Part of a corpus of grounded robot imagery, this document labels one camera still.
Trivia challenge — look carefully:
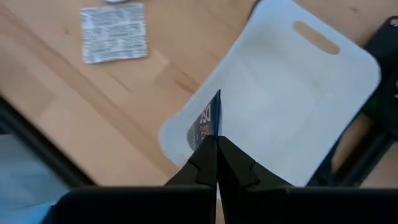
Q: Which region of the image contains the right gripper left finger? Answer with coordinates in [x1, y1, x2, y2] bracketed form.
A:
[54, 134, 218, 224]

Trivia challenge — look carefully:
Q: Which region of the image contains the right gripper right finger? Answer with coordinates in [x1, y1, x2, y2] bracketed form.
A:
[217, 135, 398, 224]

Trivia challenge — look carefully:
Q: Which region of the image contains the dark blue DSC sachet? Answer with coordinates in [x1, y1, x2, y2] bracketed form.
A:
[186, 89, 222, 150]

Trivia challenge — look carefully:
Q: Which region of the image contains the silver printed foil packet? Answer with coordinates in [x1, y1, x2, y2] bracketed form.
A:
[80, 2, 149, 65]

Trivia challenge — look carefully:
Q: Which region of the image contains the white plastic bin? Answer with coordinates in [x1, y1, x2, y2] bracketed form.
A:
[158, 0, 382, 187]

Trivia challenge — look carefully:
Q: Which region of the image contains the person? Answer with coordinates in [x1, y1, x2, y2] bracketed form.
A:
[0, 133, 71, 224]

